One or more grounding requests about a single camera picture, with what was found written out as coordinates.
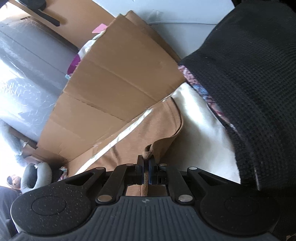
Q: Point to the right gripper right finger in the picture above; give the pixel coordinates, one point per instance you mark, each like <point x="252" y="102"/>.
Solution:
<point x="170" y="177"/>

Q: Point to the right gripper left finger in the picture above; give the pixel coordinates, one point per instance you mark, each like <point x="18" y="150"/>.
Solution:
<point x="118" y="181"/>

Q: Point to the brown shirt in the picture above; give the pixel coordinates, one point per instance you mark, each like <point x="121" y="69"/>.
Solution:
<point x="149" y="135"/>

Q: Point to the white patterned bed sheet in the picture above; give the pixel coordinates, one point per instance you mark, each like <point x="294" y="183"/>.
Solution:
<point x="203" y="141"/>

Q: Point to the grey neck pillow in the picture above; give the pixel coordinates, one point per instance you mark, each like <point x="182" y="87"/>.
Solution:
<point x="36" y="177"/>

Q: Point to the large cardboard sheet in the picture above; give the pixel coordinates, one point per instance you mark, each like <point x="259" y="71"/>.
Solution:
<point x="128" y="69"/>

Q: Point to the small plush doll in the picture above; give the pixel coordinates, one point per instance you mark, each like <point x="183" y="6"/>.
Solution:
<point x="14" y="182"/>

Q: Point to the purple white plastic bag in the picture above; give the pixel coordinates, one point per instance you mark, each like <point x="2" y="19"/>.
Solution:
<point x="99" y="31"/>

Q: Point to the black knit garment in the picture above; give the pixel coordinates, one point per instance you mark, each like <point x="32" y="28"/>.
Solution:
<point x="245" y="72"/>

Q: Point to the grey wrapped appliance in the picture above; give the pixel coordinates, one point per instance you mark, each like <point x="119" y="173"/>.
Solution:
<point x="34" y="63"/>

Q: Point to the upright cardboard panel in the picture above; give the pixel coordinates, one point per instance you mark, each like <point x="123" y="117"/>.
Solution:
<point x="77" y="18"/>

